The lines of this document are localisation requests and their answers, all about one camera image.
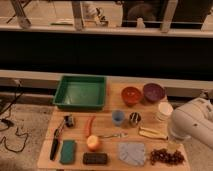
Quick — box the dark red grape bunch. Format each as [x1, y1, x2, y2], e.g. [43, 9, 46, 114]
[150, 148, 185, 165]

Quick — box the purple bowl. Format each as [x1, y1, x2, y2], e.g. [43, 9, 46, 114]
[143, 83, 165, 103]

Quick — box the black cable on floor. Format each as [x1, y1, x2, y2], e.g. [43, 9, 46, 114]
[0, 79, 30, 154]

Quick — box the small black binder clip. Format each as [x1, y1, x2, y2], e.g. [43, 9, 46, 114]
[64, 115, 75, 127]

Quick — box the banana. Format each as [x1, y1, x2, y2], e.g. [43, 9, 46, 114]
[138, 126, 168, 140]

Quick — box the green plastic tray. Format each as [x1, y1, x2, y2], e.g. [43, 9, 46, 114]
[53, 76, 106, 110]

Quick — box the orange carrot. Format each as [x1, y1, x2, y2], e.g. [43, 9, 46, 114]
[85, 116, 96, 138]

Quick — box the red bowl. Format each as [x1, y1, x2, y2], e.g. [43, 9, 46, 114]
[121, 86, 142, 107]

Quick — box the metal cup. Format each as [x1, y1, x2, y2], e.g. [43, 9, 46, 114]
[129, 112, 141, 127]

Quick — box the blue cloth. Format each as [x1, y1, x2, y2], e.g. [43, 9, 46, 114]
[118, 142, 146, 166]

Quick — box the blue plastic cup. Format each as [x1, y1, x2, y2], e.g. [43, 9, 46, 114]
[112, 110, 125, 126]

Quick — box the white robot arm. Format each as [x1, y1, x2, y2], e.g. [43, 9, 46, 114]
[167, 98, 213, 153]

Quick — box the green sponge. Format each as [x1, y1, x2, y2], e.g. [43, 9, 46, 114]
[60, 140, 76, 164]

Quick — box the black handled knife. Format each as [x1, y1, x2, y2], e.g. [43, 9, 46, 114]
[50, 129, 60, 161]

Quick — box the red handled tool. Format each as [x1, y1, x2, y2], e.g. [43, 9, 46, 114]
[54, 120, 65, 138]

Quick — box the white paper cup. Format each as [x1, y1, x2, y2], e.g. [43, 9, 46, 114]
[156, 102, 173, 121]

